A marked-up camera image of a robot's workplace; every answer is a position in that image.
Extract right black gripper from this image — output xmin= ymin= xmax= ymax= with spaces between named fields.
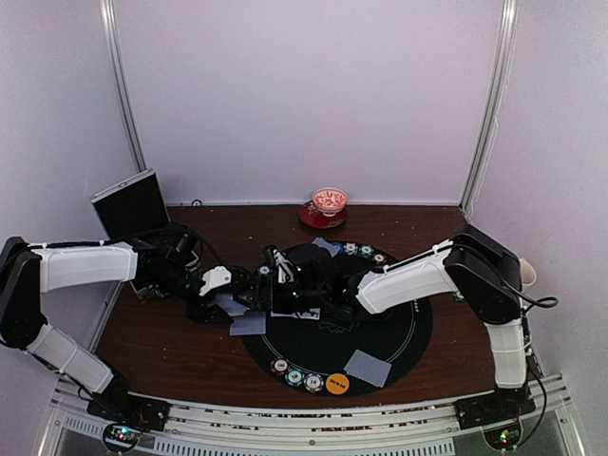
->
xmin=234 ymin=275 xmax=328 ymax=314

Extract four of clubs card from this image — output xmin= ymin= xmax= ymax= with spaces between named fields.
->
xmin=296 ymin=309 xmax=320 ymax=320

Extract single grey playing card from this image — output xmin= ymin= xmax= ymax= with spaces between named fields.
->
xmin=312 ymin=237 xmax=337 ymax=257

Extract blue small blind button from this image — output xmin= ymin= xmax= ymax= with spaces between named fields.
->
xmin=332 ymin=242 xmax=345 ymax=255

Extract orange black chips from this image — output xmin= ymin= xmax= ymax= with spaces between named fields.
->
xmin=270 ymin=358 xmax=290 ymax=376
xmin=373 ymin=253 xmax=387 ymax=265

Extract grey playing card deck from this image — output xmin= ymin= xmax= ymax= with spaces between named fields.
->
xmin=215 ymin=293 xmax=250 ymax=317

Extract orange big blind button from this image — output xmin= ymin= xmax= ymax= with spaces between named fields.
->
xmin=325 ymin=372 xmax=351 ymax=395

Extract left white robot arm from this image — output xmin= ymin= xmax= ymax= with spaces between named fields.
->
xmin=41 ymin=283 xmax=242 ymax=402

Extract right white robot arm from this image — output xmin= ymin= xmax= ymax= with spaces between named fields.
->
xmin=243 ymin=226 xmax=558 ymax=420

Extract dark red saucer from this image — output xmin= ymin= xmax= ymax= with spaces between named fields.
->
xmin=298 ymin=200 xmax=347 ymax=230

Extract aluminium poker case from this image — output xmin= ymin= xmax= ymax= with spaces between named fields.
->
xmin=91 ymin=170 xmax=198 ymax=299

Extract red white patterned bowl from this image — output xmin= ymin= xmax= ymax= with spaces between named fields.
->
xmin=312 ymin=187 xmax=349 ymax=217

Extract black round poker mat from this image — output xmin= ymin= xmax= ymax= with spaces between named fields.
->
xmin=243 ymin=246 xmax=433 ymax=397

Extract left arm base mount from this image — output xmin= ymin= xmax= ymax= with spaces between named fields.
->
xmin=86 ymin=395 xmax=170 ymax=455

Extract front aluminium rail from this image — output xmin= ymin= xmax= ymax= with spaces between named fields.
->
xmin=33 ymin=378 xmax=592 ymax=455

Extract right aluminium frame post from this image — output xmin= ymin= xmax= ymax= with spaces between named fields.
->
xmin=459 ymin=0 xmax=519 ymax=220

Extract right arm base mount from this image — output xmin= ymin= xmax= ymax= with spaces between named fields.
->
xmin=454 ymin=393 xmax=536 ymax=451

